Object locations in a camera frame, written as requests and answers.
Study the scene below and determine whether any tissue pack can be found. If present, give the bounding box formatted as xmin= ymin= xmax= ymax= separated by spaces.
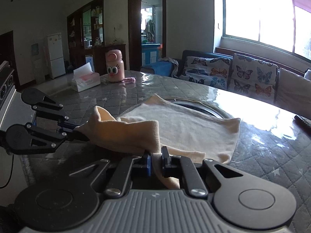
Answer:
xmin=70 ymin=62 xmax=101 ymax=92

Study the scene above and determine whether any white plush toy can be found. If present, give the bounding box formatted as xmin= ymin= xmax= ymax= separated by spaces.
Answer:
xmin=304 ymin=69 xmax=311 ymax=81

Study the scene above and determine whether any cream sweatshirt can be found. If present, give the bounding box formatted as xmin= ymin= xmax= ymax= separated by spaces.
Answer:
xmin=75 ymin=94 xmax=240 ymax=189

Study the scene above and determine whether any blue chair with cloth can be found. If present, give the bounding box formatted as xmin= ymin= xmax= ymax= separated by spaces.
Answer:
xmin=140 ymin=57 xmax=179 ymax=77

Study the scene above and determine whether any black remote control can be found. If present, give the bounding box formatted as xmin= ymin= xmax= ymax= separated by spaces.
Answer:
xmin=294 ymin=115 xmax=311 ymax=129

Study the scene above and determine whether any dark wooden display cabinet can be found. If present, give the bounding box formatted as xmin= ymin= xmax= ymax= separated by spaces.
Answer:
xmin=67 ymin=0 xmax=126 ymax=75

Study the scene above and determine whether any plain beige cushion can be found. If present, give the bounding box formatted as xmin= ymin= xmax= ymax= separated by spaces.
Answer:
xmin=276 ymin=68 xmax=310 ymax=117

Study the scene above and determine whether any dark blue sofa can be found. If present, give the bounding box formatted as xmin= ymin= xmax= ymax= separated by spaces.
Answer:
xmin=176 ymin=50 xmax=282 ymax=106

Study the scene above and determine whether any black round induction plate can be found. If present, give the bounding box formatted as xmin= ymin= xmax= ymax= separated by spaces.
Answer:
xmin=172 ymin=99 xmax=228 ymax=119

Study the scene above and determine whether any window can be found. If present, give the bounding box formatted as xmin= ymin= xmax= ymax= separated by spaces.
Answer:
xmin=224 ymin=0 xmax=310 ymax=59

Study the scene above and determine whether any white refrigerator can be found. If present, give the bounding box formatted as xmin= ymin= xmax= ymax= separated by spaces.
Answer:
xmin=47 ymin=33 xmax=65 ymax=79

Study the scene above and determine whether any middle butterfly cushion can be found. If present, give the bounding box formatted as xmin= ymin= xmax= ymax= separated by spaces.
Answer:
xmin=228 ymin=54 xmax=278 ymax=104

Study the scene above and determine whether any left butterfly cushion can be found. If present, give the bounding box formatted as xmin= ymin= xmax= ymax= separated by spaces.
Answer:
xmin=178 ymin=56 xmax=231 ymax=90

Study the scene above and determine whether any pink cartoon water bottle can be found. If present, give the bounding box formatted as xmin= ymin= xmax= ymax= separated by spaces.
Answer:
xmin=106 ymin=50 xmax=125 ymax=83

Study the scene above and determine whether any butterfly cushion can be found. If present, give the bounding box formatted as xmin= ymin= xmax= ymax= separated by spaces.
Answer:
xmin=228 ymin=54 xmax=278 ymax=104
xmin=178 ymin=56 xmax=231 ymax=90

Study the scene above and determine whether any dark wooden door frame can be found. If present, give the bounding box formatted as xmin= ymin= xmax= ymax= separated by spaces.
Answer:
xmin=128 ymin=0 xmax=167 ymax=72

